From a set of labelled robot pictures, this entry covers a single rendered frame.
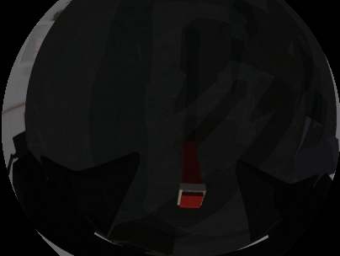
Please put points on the dark red square peg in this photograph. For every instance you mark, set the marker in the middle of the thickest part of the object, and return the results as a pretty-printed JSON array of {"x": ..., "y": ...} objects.
[{"x": 191, "y": 190}]

